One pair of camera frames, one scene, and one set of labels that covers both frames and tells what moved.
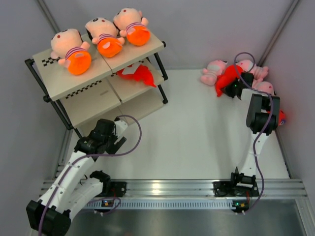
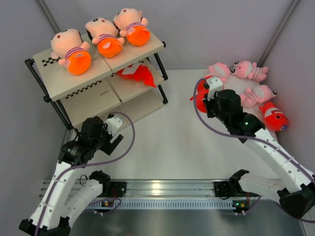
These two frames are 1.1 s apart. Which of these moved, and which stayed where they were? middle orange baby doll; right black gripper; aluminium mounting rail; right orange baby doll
Moved: right black gripper
Stayed: aluminium mounting rail; right orange baby doll; middle orange baby doll
